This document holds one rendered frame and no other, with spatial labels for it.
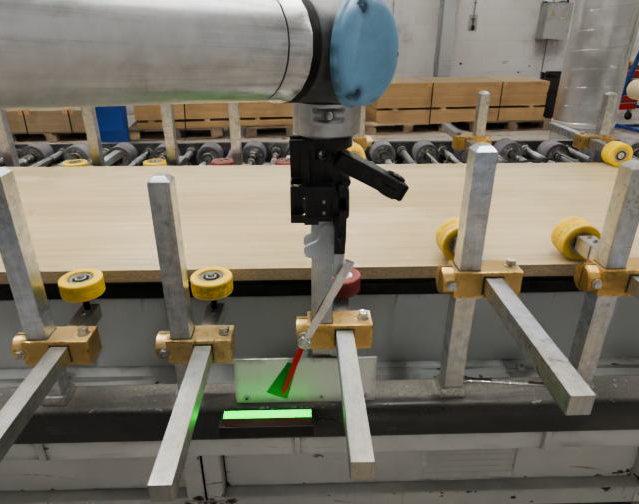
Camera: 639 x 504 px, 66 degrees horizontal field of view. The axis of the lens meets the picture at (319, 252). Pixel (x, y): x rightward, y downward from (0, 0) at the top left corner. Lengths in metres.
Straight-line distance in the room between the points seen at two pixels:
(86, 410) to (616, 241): 0.98
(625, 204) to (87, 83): 0.80
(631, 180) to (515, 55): 8.00
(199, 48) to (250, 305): 0.81
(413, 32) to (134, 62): 7.92
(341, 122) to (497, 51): 8.13
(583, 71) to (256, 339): 3.85
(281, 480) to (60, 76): 1.32
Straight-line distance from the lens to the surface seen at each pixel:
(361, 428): 0.69
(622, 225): 0.94
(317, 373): 0.92
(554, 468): 1.66
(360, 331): 0.87
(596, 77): 4.57
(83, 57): 0.33
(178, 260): 0.83
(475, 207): 0.82
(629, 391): 1.16
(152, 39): 0.34
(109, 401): 1.04
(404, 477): 1.54
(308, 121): 0.64
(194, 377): 0.83
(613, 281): 0.97
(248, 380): 0.94
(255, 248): 1.08
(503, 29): 8.74
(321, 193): 0.66
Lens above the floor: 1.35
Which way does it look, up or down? 25 degrees down
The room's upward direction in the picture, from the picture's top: straight up
